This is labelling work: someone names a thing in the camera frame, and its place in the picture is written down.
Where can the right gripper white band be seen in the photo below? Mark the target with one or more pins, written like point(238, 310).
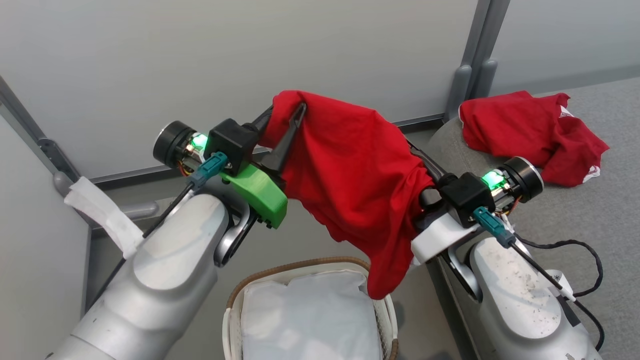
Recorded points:
point(440, 235)

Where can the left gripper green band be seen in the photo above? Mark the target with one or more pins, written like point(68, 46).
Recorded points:
point(260, 195)

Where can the red shirt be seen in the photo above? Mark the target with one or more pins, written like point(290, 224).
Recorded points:
point(350, 175)
point(520, 130)

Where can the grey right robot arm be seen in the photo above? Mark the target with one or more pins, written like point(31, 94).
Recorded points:
point(515, 305)

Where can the white basket liner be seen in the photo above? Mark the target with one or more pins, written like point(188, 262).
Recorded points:
point(305, 320)

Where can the white tape strip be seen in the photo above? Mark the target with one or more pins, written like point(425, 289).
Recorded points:
point(100, 212)

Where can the white laundry basket brown rim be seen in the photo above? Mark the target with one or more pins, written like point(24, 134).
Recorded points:
point(231, 330)

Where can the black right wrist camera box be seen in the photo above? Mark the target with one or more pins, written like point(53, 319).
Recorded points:
point(467, 195)

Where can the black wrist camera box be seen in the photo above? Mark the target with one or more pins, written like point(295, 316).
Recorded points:
point(230, 142)
point(467, 195)

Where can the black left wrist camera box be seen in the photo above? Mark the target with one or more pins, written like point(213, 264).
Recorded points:
point(230, 142)

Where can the rounded grey post foot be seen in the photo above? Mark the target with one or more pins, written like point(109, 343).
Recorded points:
point(65, 184)

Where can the grey partition corner post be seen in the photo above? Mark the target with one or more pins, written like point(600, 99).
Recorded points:
point(30, 127)

